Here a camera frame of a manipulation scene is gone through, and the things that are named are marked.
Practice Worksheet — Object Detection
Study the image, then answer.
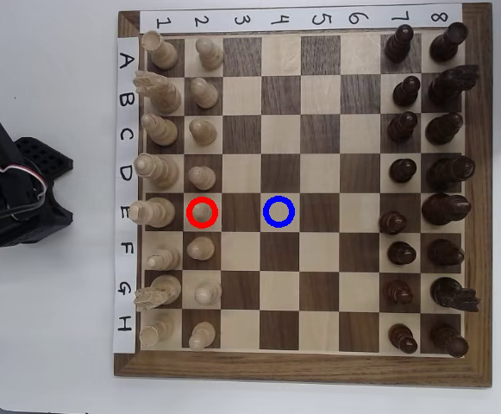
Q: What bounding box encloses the light wooden pawn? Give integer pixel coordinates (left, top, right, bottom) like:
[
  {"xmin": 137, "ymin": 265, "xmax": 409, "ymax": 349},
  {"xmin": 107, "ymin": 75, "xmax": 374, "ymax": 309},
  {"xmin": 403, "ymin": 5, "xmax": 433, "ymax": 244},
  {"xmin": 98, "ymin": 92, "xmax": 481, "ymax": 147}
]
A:
[
  {"xmin": 188, "ymin": 321, "xmax": 216, "ymax": 352},
  {"xmin": 187, "ymin": 166, "xmax": 216, "ymax": 191},
  {"xmin": 195, "ymin": 37, "xmax": 224, "ymax": 72},
  {"xmin": 190, "ymin": 77, "xmax": 220, "ymax": 110},
  {"xmin": 186, "ymin": 235, "xmax": 216, "ymax": 261},
  {"xmin": 188, "ymin": 118, "xmax": 218, "ymax": 147},
  {"xmin": 189, "ymin": 200, "xmax": 215, "ymax": 225},
  {"xmin": 194, "ymin": 280, "xmax": 223, "ymax": 306}
]

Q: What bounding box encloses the light wooden king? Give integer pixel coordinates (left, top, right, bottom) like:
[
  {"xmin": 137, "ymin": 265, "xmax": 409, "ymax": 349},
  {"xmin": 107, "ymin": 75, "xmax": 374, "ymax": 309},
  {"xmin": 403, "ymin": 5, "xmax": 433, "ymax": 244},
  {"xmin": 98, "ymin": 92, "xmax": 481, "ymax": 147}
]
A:
[{"xmin": 128, "ymin": 197, "xmax": 177, "ymax": 229}]

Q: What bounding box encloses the light wooden queen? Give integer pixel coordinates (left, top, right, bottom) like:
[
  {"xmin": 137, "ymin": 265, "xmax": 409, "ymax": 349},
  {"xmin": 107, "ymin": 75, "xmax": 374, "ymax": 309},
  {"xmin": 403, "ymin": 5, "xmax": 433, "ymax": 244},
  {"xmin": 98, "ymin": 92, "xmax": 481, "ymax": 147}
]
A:
[{"xmin": 133, "ymin": 153, "xmax": 180, "ymax": 190}]

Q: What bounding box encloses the light wooden bishop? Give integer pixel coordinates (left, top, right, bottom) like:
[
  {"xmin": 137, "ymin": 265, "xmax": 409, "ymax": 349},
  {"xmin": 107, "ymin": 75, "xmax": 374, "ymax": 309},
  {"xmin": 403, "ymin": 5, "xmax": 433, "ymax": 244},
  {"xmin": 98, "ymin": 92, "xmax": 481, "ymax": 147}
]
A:
[
  {"xmin": 146, "ymin": 245, "xmax": 183, "ymax": 273},
  {"xmin": 140, "ymin": 112, "xmax": 179, "ymax": 147}
]

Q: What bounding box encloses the light wooden knight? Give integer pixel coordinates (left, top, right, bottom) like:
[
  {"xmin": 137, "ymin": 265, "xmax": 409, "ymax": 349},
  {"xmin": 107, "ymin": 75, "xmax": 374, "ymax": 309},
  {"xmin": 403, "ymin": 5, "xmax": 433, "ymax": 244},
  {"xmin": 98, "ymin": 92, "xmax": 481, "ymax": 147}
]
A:
[
  {"xmin": 134, "ymin": 274, "xmax": 183, "ymax": 312},
  {"xmin": 132, "ymin": 70, "xmax": 182, "ymax": 116}
]

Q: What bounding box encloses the dark wooden pawn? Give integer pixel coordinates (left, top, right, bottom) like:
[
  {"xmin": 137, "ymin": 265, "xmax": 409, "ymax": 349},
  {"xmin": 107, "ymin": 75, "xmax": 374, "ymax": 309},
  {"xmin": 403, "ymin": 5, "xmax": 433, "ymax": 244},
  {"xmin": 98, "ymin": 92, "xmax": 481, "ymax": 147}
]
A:
[
  {"xmin": 387, "ymin": 323, "xmax": 419, "ymax": 355},
  {"xmin": 378, "ymin": 210, "xmax": 409, "ymax": 236},
  {"xmin": 388, "ymin": 158, "xmax": 418, "ymax": 184},
  {"xmin": 382, "ymin": 279, "xmax": 415, "ymax": 306},
  {"xmin": 386, "ymin": 110, "xmax": 419, "ymax": 143},
  {"xmin": 391, "ymin": 75, "xmax": 422, "ymax": 108},
  {"xmin": 383, "ymin": 23, "xmax": 415, "ymax": 63},
  {"xmin": 386, "ymin": 240, "xmax": 417, "ymax": 267}
]

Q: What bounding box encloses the light wooden rook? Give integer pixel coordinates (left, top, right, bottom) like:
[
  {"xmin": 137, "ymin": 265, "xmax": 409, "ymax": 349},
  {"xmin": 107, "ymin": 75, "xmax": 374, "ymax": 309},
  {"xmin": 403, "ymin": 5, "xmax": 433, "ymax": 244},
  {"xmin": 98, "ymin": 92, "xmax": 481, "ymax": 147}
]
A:
[
  {"xmin": 141, "ymin": 30, "xmax": 179, "ymax": 71},
  {"xmin": 139, "ymin": 312, "xmax": 177, "ymax": 349}
]

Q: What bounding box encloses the wooden chessboard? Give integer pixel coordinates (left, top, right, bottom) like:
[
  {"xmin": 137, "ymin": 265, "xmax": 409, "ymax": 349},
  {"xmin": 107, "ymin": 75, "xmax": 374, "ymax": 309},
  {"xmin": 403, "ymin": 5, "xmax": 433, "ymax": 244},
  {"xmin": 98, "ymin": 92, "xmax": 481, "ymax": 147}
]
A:
[{"xmin": 113, "ymin": 2, "xmax": 494, "ymax": 388}]

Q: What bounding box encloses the white paper strip with letters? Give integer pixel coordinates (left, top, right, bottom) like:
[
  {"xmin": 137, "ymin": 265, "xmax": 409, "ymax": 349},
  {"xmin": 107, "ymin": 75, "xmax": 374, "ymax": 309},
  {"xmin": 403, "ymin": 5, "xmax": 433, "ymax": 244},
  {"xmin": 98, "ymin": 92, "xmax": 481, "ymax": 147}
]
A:
[{"xmin": 111, "ymin": 35, "xmax": 142, "ymax": 354}]

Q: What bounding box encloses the white paper strip with numbers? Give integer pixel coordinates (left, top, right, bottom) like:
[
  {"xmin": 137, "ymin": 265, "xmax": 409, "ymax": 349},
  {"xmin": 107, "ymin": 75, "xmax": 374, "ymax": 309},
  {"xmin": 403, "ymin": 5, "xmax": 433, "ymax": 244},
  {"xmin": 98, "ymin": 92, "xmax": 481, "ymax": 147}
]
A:
[{"xmin": 139, "ymin": 3, "xmax": 464, "ymax": 34}]

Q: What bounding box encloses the dark wooden king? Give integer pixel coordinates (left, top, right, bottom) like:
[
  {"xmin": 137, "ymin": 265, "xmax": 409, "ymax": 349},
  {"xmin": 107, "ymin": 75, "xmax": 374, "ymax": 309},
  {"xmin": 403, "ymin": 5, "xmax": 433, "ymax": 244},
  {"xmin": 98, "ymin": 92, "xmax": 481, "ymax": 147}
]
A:
[{"xmin": 421, "ymin": 192, "xmax": 473, "ymax": 227}]

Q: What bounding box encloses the dark wooden bishop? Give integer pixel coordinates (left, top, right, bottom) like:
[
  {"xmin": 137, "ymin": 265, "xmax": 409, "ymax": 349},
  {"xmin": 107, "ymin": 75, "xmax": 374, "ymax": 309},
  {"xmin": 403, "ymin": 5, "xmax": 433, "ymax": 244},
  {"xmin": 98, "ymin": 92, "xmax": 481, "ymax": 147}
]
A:
[
  {"xmin": 426, "ymin": 238, "xmax": 466, "ymax": 267},
  {"xmin": 424, "ymin": 111, "xmax": 465, "ymax": 147}
]

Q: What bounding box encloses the dark wooden queen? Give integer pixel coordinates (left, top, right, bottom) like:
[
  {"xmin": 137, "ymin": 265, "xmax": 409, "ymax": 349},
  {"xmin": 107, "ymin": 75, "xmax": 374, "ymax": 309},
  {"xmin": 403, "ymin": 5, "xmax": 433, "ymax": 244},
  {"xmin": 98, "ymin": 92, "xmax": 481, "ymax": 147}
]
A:
[{"xmin": 426, "ymin": 154, "xmax": 477, "ymax": 193}]

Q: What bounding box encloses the dark wooden knight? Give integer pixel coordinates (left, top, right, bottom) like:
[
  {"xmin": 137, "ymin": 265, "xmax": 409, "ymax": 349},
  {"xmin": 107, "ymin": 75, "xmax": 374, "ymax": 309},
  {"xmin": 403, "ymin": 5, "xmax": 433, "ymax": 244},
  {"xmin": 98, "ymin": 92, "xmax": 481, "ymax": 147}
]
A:
[
  {"xmin": 429, "ymin": 276, "xmax": 482, "ymax": 313},
  {"xmin": 427, "ymin": 64, "xmax": 481, "ymax": 107}
]

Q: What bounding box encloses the dark wooden rook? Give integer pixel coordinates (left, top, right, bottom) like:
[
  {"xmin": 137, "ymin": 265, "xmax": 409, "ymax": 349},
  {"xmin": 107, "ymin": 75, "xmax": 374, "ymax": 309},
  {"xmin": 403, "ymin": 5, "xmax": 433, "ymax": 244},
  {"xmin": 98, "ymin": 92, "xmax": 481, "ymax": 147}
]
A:
[
  {"xmin": 429, "ymin": 21, "xmax": 469, "ymax": 64},
  {"xmin": 429, "ymin": 322, "xmax": 470, "ymax": 359}
]

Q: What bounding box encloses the red white black servo wire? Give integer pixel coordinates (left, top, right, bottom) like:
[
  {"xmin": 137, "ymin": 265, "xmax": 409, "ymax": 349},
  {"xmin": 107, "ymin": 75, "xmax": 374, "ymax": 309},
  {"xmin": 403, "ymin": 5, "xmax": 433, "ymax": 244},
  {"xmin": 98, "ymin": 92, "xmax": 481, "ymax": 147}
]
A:
[{"xmin": 0, "ymin": 91, "xmax": 49, "ymax": 204}]

